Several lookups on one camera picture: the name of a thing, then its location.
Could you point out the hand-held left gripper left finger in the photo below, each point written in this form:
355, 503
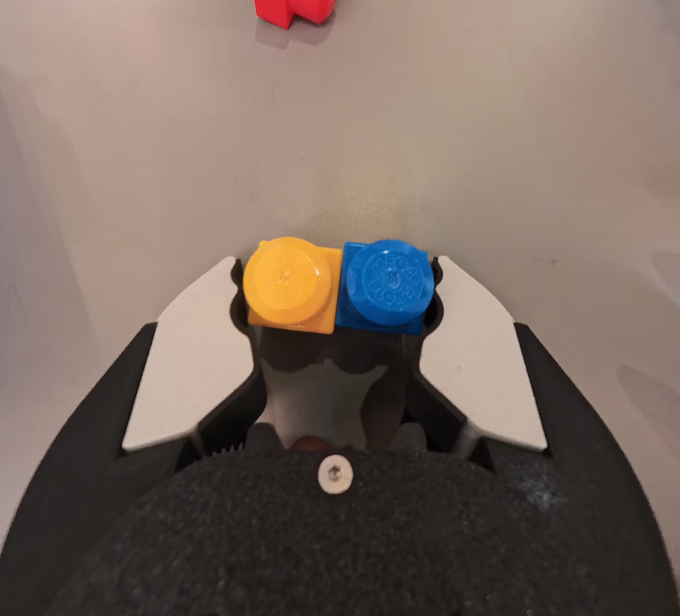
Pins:
191, 361

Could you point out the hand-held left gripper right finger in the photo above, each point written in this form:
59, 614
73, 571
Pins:
478, 361

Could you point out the blue single-stud block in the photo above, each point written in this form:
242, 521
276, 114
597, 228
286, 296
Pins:
388, 281

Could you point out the yellow single-stud block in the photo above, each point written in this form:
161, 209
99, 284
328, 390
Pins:
287, 281

